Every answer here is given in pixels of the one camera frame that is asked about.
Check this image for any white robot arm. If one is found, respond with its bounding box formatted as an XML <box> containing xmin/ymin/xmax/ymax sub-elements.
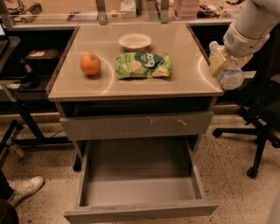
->
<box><xmin>209</xmin><ymin>0</ymin><xmax>280</xmax><ymax>77</ymax></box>

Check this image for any black box with label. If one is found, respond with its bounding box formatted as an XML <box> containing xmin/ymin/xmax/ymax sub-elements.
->
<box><xmin>25</xmin><ymin>48</ymin><xmax>60</xmax><ymax>69</ymax></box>

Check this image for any clear plastic water bottle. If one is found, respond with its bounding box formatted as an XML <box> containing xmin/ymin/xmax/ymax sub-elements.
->
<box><xmin>209</xmin><ymin>41</ymin><xmax>245</xmax><ymax>90</ymax></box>

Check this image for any white sneaker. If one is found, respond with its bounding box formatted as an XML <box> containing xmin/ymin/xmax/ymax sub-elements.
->
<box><xmin>7</xmin><ymin>176</ymin><xmax>45</xmax><ymax>207</ymax></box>

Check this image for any grey drawer cabinet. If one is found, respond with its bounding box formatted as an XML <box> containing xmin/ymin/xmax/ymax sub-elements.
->
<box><xmin>45</xmin><ymin>22</ymin><xmax>227</xmax><ymax>172</ymax></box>

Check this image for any black office chair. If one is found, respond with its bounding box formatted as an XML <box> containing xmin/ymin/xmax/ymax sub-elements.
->
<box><xmin>213</xmin><ymin>24</ymin><xmax>280</xmax><ymax>179</ymax></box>

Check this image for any white bowl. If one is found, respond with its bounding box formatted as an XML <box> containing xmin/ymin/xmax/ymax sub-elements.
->
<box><xmin>119</xmin><ymin>33</ymin><xmax>151</xmax><ymax>52</ymax></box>

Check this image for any black desk stand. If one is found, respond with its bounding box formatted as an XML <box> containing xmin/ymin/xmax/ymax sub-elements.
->
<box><xmin>0</xmin><ymin>73</ymin><xmax>73</xmax><ymax>160</ymax></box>

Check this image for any green snack bag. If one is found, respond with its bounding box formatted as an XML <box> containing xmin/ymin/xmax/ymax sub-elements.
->
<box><xmin>115</xmin><ymin>52</ymin><xmax>172</xmax><ymax>80</ymax></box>

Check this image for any open middle drawer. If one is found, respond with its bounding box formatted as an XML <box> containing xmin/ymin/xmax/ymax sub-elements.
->
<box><xmin>64</xmin><ymin>137</ymin><xmax>218</xmax><ymax>224</ymax></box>

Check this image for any closed top drawer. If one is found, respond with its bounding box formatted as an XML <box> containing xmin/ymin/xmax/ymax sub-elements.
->
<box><xmin>60</xmin><ymin>111</ymin><xmax>213</xmax><ymax>141</ymax></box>

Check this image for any orange apple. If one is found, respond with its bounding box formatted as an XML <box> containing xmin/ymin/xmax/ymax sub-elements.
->
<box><xmin>80</xmin><ymin>53</ymin><xmax>101</xmax><ymax>75</ymax></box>

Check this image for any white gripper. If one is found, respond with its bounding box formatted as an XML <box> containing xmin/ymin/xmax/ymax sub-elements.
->
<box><xmin>209</xmin><ymin>23</ymin><xmax>270</xmax><ymax>77</ymax></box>

